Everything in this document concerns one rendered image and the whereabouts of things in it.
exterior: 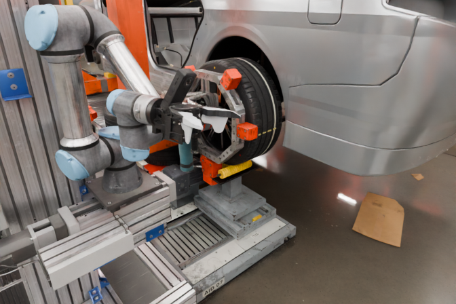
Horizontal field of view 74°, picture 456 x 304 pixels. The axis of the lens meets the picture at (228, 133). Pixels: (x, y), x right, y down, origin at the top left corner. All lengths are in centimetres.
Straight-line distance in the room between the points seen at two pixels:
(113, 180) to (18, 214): 36
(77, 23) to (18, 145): 48
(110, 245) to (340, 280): 136
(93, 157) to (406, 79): 116
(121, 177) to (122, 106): 44
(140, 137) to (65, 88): 29
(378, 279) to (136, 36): 202
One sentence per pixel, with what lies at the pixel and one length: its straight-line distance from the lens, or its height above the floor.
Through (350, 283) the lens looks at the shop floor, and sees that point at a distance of 205.
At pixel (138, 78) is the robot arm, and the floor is 126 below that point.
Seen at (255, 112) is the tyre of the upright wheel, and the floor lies 94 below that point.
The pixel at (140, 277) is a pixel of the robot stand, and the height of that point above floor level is 21.
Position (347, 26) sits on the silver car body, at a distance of 139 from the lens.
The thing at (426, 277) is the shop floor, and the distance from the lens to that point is 228.
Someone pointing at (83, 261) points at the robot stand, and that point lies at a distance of 113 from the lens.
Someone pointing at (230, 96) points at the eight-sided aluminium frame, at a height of 103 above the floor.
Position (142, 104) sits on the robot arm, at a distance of 76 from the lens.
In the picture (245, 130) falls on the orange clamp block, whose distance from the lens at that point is 156.
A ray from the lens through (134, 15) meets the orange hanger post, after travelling 197.
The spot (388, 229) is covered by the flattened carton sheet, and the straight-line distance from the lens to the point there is 252.
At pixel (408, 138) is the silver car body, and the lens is 145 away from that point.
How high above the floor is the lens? 145
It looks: 22 degrees down
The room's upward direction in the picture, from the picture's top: straight up
